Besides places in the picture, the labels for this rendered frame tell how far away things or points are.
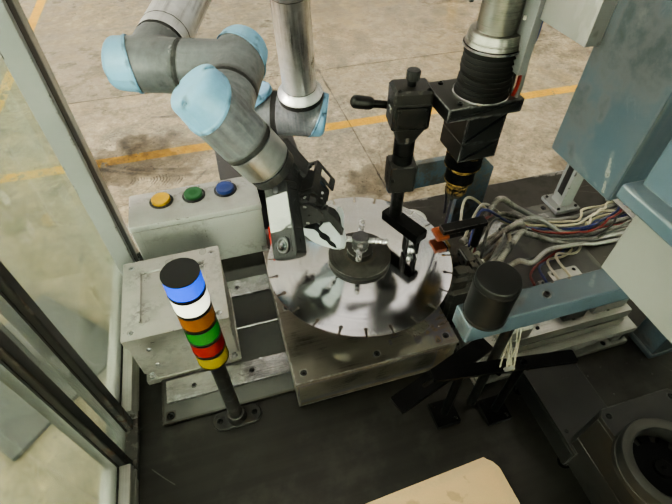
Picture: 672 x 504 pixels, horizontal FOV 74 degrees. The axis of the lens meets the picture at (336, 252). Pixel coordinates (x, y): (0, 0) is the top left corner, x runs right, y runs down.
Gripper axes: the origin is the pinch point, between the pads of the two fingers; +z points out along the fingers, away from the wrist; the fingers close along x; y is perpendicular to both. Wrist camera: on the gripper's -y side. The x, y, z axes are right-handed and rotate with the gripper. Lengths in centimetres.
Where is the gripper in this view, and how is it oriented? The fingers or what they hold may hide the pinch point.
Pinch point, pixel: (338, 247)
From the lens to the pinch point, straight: 77.2
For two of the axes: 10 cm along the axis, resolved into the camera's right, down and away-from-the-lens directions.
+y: 1.5, -8.5, 5.0
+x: -8.4, 1.6, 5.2
